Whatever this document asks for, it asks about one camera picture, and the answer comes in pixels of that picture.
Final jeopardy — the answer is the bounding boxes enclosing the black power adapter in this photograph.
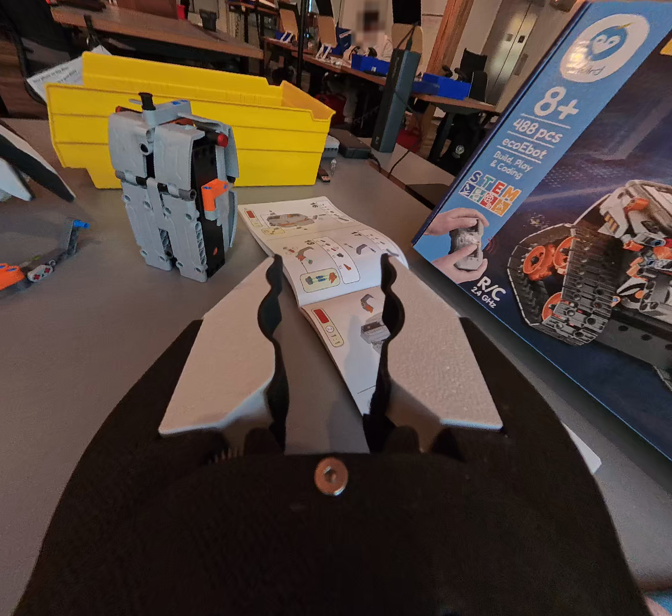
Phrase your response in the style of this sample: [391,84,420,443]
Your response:
[336,127,375,160]

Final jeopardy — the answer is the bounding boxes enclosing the neighbouring grey table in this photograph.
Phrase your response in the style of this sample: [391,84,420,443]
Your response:
[367,140,457,209]

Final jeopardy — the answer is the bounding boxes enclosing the black bag white logo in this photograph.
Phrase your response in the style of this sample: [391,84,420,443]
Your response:
[428,112,491,175]

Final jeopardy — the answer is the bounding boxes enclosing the teal upright device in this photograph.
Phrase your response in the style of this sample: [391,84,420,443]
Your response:
[370,46,422,154]

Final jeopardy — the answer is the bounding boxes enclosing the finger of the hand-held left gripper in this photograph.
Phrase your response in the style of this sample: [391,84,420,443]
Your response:
[0,121,78,203]
[0,158,36,203]

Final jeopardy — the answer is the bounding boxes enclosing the grey toy arm orange claws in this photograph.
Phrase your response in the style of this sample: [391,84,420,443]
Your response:
[0,218,90,292]

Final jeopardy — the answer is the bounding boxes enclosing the grey desk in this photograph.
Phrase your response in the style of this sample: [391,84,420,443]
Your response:
[0,117,672,606]

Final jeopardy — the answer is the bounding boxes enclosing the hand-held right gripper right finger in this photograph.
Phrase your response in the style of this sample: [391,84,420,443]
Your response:
[362,254,504,454]

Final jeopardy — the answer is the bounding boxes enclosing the blue toy box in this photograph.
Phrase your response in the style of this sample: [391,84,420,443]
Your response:
[411,0,672,462]

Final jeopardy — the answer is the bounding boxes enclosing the long wooden table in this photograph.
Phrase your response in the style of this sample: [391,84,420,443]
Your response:
[50,4,266,76]

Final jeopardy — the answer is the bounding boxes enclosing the grey building block robot body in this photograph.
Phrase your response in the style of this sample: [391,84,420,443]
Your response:
[107,92,240,283]

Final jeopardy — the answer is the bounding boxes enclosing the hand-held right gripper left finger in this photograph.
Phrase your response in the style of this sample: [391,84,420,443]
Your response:
[158,255,291,454]

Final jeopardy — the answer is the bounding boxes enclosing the yellow plastic bin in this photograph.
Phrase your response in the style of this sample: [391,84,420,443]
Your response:
[44,51,337,189]

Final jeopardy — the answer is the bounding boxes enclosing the blue plastic bin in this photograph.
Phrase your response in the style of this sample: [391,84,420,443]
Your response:
[420,72,471,102]
[351,53,392,77]

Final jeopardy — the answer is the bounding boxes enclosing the open instruction booklet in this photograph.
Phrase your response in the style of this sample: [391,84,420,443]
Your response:
[238,196,410,417]

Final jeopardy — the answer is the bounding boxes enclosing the white printed paper sheet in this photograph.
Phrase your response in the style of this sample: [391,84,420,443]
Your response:
[26,45,113,102]

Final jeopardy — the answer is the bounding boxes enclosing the black monitor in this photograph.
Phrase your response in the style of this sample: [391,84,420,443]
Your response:
[390,0,423,26]

